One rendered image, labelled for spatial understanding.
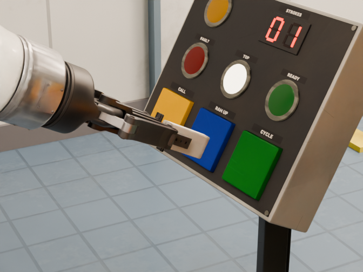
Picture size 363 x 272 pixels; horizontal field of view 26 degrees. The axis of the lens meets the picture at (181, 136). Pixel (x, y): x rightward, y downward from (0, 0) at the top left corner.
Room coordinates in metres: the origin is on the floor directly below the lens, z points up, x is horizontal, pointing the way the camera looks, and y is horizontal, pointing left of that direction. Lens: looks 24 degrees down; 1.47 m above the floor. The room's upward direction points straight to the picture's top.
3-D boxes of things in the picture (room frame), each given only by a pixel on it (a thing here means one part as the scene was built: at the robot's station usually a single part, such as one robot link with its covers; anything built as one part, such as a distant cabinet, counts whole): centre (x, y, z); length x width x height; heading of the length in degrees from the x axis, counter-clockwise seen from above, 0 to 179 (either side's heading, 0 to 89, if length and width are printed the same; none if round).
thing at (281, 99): (0.97, -0.13, 1.09); 0.05 x 0.03 x 0.04; 9
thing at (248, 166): (0.95, -0.10, 1.01); 0.07 x 0.05 x 0.07; 34
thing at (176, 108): (1.11, 0.02, 1.01); 0.07 x 0.05 x 0.07; 34
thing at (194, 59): (1.14, -0.02, 1.09); 0.05 x 0.03 x 0.04; 9
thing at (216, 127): (1.03, -0.04, 1.01); 0.07 x 0.05 x 0.07; 34
